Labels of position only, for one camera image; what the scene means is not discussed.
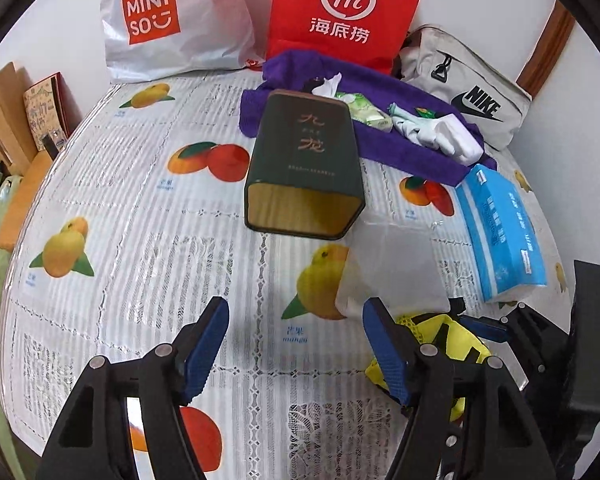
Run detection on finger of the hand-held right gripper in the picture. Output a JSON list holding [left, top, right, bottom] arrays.
[[432, 412, 468, 480], [459, 304, 572, 386]]

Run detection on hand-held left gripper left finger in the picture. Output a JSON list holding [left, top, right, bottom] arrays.
[[35, 296, 231, 480]]

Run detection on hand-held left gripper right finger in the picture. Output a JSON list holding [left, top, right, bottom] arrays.
[[362, 297, 541, 480]]

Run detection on yellow mesh cloth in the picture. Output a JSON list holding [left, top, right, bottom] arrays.
[[365, 312, 491, 423]]

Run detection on translucent plastic bag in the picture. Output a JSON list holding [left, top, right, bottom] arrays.
[[334, 220, 452, 321]]

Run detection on purple towel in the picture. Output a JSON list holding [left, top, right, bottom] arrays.
[[239, 49, 498, 188]]

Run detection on dark green tin box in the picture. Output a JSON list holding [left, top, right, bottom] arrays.
[[243, 89, 366, 238]]

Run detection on blue tissue pack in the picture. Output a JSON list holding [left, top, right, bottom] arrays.
[[454, 164, 550, 305]]

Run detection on fruit print tablecloth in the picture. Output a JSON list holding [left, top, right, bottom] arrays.
[[2, 67, 576, 480]]

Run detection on white socks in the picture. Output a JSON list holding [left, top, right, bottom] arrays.
[[387, 102, 483, 166]]

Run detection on orange wooden board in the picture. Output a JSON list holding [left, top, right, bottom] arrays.
[[0, 152, 53, 251]]

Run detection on green white wipes pack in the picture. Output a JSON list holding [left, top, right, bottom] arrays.
[[335, 91, 393, 133]]

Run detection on grey sling bag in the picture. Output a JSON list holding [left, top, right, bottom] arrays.
[[392, 24, 533, 151]]

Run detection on crumpled white tissue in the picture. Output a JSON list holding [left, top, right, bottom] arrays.
[[307, 74, 343, 98]]

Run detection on brown patterned box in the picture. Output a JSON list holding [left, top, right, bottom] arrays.
[[22, 72, 83, 158]]

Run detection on wooden rack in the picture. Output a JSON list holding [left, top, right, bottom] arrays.
[[0, 62, 38, 173]]

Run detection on white plastic shopping bag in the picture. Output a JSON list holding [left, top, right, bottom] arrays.
[[100, 0, 256, 83]]

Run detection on red tote bag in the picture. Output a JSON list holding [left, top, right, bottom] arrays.
[[265, 0, 431, 78]]

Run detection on brown wooden door frame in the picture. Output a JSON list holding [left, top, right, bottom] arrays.
[[517, 0, 576, 101]]

